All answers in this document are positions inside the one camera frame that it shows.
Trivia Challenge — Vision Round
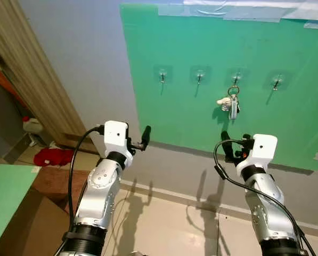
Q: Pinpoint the green wall board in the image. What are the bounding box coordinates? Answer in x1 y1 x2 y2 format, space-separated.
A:
119 3 318 172

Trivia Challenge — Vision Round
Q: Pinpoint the clear adhesive wall hook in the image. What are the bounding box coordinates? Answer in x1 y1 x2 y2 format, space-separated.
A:
225 68 244 89
153 65 173 85
190 66 210 86
267 72 287 92

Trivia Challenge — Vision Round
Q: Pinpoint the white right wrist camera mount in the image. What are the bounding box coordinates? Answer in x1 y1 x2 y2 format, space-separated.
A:
235 134 278 167

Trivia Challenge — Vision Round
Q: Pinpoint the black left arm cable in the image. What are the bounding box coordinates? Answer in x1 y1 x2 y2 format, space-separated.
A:
67 126 105 217

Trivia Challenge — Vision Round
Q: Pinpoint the green table board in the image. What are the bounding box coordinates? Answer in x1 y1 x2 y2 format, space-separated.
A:
0 164 40 252

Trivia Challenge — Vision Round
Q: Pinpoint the white figurine key charm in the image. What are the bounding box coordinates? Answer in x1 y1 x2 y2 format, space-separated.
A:
217 96 231 111

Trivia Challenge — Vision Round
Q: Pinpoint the silver key with dark tag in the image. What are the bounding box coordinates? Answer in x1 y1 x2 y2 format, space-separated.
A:
229 97 241 121

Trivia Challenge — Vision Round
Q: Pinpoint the wooden door frame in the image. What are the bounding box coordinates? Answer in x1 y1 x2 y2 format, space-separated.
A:
0 0 87 153

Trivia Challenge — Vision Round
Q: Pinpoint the clear tape strip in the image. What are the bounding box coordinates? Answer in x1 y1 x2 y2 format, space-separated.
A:
158 0 318 30

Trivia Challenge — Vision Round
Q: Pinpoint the white jug with red cap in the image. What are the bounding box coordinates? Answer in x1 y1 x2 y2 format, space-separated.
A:
22 116 44 135

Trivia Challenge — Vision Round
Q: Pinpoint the red cloth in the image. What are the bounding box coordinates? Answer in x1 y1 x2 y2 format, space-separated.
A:
34 148 75 167

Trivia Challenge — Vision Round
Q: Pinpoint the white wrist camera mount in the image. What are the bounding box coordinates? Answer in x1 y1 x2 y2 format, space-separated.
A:
235 134 278 167
103 121 134 159

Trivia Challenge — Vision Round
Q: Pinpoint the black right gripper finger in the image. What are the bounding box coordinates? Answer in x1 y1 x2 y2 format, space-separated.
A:
221 131 235 159

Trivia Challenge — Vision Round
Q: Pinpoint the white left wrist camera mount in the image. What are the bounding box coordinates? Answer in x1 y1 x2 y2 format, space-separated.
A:
103 121 134 159

